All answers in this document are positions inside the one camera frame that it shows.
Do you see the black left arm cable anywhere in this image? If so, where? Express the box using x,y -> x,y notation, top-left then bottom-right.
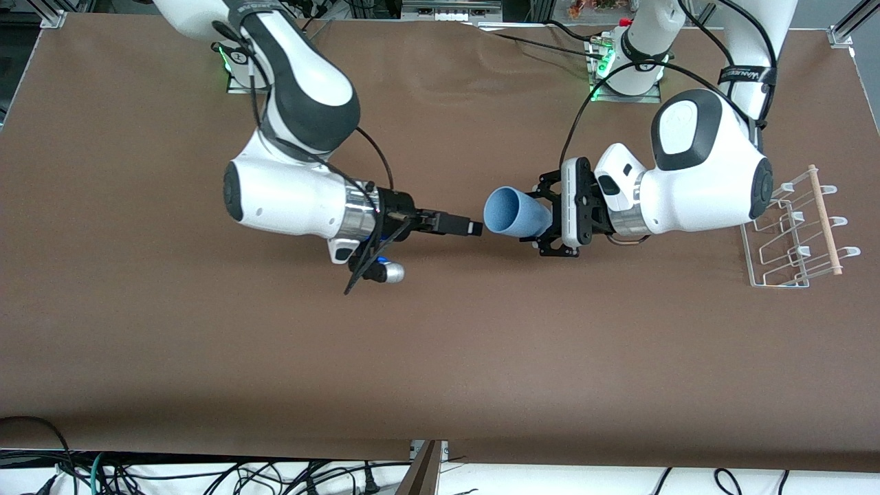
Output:
558,0 -> 778,166

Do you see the white wire cup rack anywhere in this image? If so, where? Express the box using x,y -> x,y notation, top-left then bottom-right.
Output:
741,165 -> 861,288

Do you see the white power strip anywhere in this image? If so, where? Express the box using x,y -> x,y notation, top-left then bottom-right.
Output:
402,0 -> 503,20

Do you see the black velcro cable strap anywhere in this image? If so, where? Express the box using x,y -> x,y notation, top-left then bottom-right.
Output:
718,64 -> 778,87

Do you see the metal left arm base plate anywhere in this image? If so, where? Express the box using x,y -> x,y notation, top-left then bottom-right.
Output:
584,34 -> 662,104

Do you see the grey metal beam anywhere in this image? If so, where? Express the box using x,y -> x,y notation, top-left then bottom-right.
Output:
395,440 -> 449,495

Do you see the black cable lying on cover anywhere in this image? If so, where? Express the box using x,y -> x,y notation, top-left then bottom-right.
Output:
474,19 -> 613,63

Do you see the brown table cover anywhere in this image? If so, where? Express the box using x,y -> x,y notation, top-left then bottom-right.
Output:
0,14 -> 880,475

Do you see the black looped floor cable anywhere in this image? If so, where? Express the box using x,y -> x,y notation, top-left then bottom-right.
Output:
0,416 -> 73,495

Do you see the light blue plastic cup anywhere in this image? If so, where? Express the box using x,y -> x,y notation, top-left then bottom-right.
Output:
483,186 -> 554,238

